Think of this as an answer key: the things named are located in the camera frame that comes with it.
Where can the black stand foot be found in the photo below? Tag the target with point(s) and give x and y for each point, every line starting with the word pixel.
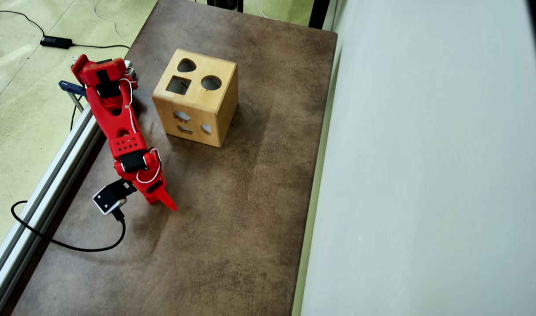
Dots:
pixel 226 4

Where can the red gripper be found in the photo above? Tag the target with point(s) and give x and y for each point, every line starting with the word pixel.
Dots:
pixel 157 195

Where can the black vertical post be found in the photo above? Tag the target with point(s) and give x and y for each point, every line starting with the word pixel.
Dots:
pixel 319 13

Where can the wooden shape sorter box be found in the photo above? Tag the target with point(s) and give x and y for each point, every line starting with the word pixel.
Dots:
pixel 193 105

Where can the red robot arm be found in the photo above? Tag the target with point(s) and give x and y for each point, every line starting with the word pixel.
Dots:
pixel 114 118

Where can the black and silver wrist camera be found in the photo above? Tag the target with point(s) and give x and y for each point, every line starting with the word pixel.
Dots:
pixel 107 201

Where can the aluminium profile rail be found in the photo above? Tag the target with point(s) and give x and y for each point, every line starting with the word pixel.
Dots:
pixel 30 228

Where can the black power adapter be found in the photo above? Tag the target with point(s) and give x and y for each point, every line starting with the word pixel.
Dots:
pixel 55 42

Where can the blue clamp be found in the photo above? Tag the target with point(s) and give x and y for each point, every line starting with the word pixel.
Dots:
pixel 72 87

